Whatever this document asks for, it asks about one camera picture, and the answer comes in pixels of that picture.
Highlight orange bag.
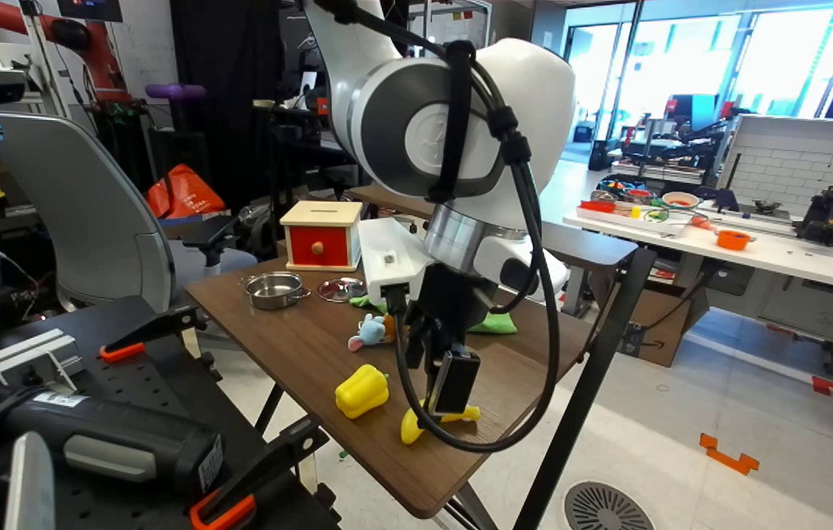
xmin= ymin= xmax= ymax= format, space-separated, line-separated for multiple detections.
xmin=145 ymin=163 xmax=227 ymax=220

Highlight window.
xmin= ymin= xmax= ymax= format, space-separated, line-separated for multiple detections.
xmin=562 ymin=0 xmax=833 ymax=148

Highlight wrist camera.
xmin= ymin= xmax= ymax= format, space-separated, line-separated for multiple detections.
xmin=357 ymin=216 xmax=436 ymax=310

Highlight brown folding table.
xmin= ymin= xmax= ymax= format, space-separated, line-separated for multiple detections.
xmin=348 ymin=183 xmax=658 ymax=530

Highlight black machine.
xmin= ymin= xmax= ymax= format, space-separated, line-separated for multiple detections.
xmin=793 ymin=183 xmax=833 ymax=248

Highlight cardboard box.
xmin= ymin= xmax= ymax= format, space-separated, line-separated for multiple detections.
xmin=617 ymin=286 xmax=691 ymax=368

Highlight silver pot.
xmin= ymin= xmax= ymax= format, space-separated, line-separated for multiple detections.
xmin=243 ymin=270 xmax=311 ymax=311

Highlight green cloth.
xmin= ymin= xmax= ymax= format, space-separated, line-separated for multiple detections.
xmin=349 ymin=294 xmax=519 ymax=336

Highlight silver pot lid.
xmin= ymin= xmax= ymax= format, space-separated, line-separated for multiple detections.
xmin=316 ymin=276 xmax=368 ymax=304

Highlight aluminium rail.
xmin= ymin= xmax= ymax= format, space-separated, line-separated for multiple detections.
xmin=0 ymin=328 xmax=84 ymax=392

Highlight white tile panel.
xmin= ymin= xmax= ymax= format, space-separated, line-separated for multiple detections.
xmin=717 ymin=113 xmax=833 ymax=230

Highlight yellow pepper toy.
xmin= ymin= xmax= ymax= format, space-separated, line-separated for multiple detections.
xmin=334 ymin=364 xmax=391 ymax=420

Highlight blue plush toy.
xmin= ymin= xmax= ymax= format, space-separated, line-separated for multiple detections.
xmin=347 ymin=313 xmax=396 ymax=353

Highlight black curtain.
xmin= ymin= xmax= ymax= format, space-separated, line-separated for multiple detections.
xmin=169 ymin=0 xmax=286 ymax=216

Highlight white workbench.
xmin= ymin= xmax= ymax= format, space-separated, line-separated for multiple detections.
xmin=562 ymin=193 xmax=833 ymax=376

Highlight white tray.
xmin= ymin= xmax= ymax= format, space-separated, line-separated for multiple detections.
xmin=575 ymin=203 xmax=691 ymax=239

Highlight wooden box with red drawer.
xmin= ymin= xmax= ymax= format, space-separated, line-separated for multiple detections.
xmin=280 ymin=200 xmax=364 ymax=272

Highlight round floor drain grille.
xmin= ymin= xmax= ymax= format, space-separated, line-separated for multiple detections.
xmin=563 ymin=481 xmax=657 ymax=530

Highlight yellow banana toy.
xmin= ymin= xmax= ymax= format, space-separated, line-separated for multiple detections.
xmin=400 ymin=402 xmax=482 ymax=446

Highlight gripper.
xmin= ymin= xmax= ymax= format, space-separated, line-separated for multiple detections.
xmin=402 ymin=263 xmax=500 ymax=416

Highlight orange bowl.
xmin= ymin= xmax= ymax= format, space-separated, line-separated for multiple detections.
xmin=715 ymin=228 xmax=755 ymax=252

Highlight black and grey handheld device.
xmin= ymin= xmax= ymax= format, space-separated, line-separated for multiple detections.
xmin=0 ymin=378 xmax=228 ymax=503

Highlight grey office chair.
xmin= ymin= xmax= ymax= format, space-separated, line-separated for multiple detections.
xmin=0 ymin=110 xmax=260 ymax=319

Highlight black clamp with orange tip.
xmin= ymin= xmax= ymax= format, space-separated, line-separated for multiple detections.
xmin=188 ymin=415 xmax=330 ymax=530
xmin=98 ymin=305 xmax=209 ymax=364

